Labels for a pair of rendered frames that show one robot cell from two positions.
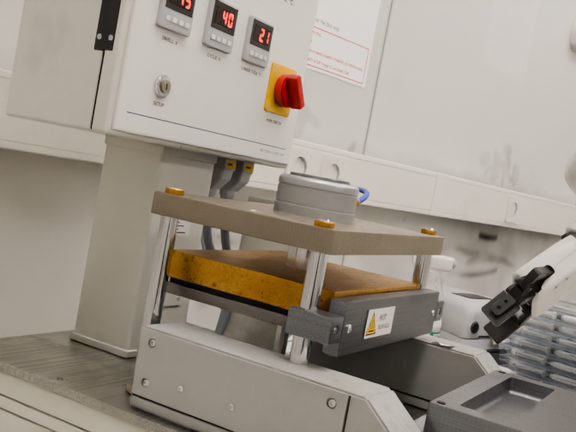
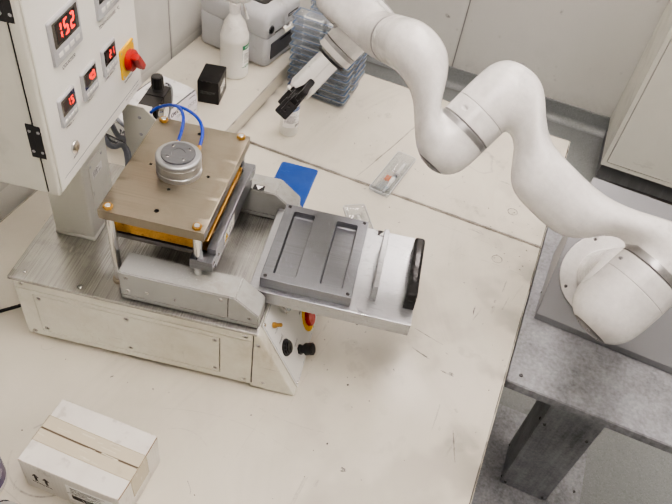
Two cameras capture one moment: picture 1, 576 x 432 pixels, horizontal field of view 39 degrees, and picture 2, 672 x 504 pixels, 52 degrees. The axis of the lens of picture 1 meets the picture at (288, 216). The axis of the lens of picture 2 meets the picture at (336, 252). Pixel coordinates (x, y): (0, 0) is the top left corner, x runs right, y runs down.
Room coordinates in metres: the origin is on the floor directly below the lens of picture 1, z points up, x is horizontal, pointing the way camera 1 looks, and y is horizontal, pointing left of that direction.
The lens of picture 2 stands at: (-0.15, 0.09, 1.91)
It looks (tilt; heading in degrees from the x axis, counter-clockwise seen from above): 46 degrees down; 335
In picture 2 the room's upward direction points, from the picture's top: 10 degrees clockwise
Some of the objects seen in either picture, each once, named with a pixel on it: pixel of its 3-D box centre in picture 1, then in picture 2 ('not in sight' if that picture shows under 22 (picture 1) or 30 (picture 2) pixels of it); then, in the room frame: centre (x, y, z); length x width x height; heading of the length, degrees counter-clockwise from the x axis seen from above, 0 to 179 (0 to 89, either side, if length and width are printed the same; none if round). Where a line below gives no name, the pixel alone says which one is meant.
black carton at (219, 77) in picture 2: not in sight; (212, 83); (1.46, -0.21, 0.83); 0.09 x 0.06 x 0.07; 155
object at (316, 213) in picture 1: (290, 236); (166, 170); (0.82, -0.01, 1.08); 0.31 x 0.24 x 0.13; 151
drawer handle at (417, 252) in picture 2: not in sight; (414, 272); (0.57, -0.41, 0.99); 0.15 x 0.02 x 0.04; 151
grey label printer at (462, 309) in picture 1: (446, 329); (252, 18); (1.71, -0.38, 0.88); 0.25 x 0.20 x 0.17; 44
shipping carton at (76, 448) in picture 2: not in sight; (92, 460); (0.44, 0.19, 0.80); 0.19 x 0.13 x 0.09; 50
